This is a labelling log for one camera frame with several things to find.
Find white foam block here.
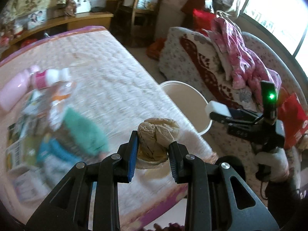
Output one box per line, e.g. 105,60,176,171
205,101,231,117

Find blue white medicine box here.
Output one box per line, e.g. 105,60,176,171
10,165,53,203

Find brown paper ball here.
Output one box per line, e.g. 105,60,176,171
137,118,181,164

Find green cloth rag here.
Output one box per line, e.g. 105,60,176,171
63,107,109,156

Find rainbow logo medicine box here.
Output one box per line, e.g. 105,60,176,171
5,123,40,172

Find white orange snack bag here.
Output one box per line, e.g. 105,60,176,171
48,81,77,131

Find blue snack bag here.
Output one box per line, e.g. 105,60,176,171
37,136,82,166

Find cream plastic trash bucket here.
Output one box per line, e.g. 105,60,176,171
160,81,212,136

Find gloved right hand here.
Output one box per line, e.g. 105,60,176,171
255,148,289,182

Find floral covered sofa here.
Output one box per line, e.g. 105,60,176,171
158,27,307,196

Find pink pajama clothes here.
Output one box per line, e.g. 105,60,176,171
208,17,282,105

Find red gift bag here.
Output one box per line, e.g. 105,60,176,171
193,9,216,32

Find pink quilted table cover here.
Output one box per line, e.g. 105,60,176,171
1,27,217,230

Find floral covered standing unit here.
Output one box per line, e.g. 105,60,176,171
155,0,187,39

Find pink thermos bottle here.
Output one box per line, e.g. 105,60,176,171
1,65,40,112

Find white pink yogurt bottle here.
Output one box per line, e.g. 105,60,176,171
31,68,70,89

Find wooden shelf rack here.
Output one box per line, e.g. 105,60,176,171
119,0,162,39

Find wooden tv cabinet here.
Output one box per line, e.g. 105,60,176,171
3,12,114,58

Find framed couple photo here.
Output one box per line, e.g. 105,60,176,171
27,9,47,30

